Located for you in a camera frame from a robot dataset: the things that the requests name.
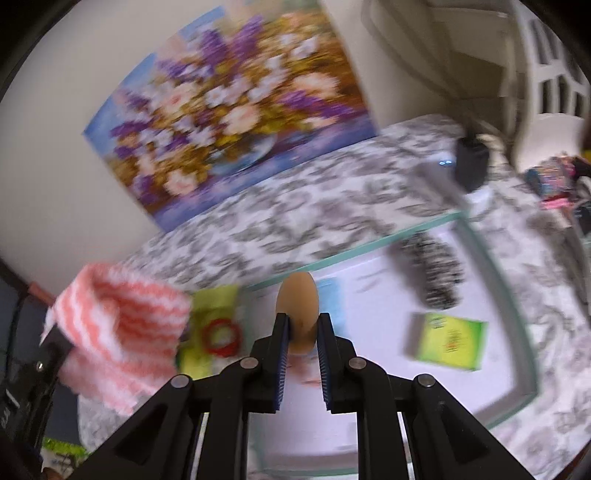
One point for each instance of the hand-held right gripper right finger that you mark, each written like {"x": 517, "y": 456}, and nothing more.
{"x": 324, "y": 364}

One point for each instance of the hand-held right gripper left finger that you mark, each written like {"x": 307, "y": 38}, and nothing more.
{"x": 282, "y": 364}

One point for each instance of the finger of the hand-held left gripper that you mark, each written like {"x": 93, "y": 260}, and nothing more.
{"x": 55, "y": 348}

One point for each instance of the teal rimmed white tray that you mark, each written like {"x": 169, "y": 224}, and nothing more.
{"x": 383, "y": 392}

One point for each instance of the beige egg-shaped sponge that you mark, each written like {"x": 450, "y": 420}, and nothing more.
{"x": 298, "y": 300}

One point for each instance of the pink striped fluffy sock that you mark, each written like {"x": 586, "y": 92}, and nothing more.
{"x": 120, "y": 323}

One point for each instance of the blue face mask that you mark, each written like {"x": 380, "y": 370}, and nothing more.
{"x": 330, "y": 295}

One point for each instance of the red tape roll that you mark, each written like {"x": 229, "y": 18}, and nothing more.
{"x": 205, "y": 337}

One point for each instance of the lime green cloth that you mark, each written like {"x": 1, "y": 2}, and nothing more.
{"x": 214, "y": 300}

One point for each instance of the green tissue pack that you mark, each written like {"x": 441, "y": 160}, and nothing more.
{"x": 448, "y": 341}

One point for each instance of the leopard print scrunchie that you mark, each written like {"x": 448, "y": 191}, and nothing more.
{"x": 434, "y": 272}

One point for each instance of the green plastic packet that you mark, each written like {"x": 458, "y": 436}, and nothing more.
{"x": 62, "y": 451}

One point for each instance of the white power strip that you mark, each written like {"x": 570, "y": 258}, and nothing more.
{"x": 438, "y": 177}

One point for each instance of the black power adapter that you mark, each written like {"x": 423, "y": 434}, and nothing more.
{"x": 473, "y": 161}

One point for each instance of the floral painting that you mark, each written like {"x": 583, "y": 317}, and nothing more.
{"x": 221, "y": 106}

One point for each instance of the white shelf unit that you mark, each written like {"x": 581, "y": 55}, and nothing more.
{"x": 438, "y": 55}

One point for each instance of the white plastic chair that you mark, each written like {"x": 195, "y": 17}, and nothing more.
{"x": 549, "y": 92}

